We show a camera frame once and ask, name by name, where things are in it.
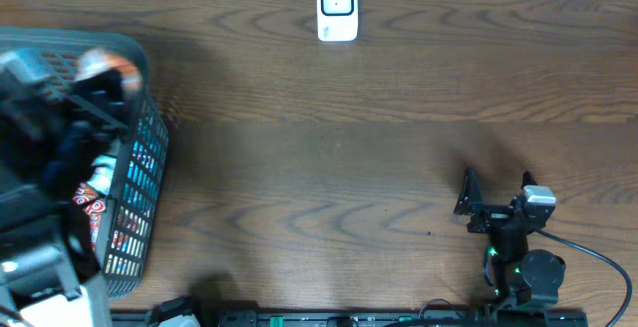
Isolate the grey plastic shopping basket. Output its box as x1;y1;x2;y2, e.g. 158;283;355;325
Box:
1;27;168;300

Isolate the small orange snack box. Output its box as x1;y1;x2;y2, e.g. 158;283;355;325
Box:
74;48;144;101

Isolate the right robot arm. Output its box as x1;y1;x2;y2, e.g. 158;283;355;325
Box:
454;168;565;315

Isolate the red Top chocolate bar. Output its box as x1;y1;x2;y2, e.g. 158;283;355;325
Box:
73;182;107;250

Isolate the white barcode scanner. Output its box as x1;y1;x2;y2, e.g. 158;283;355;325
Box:
316;0;359;42

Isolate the black right camera cable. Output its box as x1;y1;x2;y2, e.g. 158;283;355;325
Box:
533;227;634;327

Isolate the mint white snack packet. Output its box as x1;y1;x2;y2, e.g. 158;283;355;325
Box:
87;156;117;195

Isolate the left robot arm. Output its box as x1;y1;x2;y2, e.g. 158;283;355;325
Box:
1;68;201;326

